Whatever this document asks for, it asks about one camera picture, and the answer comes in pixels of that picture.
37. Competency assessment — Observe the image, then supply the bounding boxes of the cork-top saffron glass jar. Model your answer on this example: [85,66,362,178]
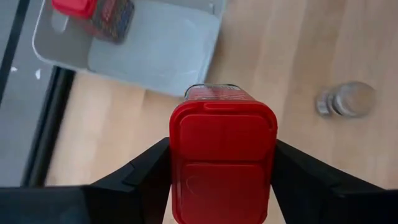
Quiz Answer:
[315,80,377,119]

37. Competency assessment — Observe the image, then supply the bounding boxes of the black metal table frame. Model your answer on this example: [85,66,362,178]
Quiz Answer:
[21,65,77,187]

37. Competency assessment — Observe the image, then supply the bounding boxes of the white plastic bin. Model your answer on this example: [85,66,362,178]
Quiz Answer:
[30,0,228,97]

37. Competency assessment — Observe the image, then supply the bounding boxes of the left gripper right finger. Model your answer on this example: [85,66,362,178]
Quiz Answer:
[271,139,386,224]

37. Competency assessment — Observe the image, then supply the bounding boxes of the red-lid smoked paprika tin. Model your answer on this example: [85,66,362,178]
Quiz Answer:
[51,0,136,44]
[169,83,279,224]

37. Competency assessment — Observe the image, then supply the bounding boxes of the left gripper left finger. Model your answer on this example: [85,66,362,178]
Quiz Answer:
[82,137,172,224]

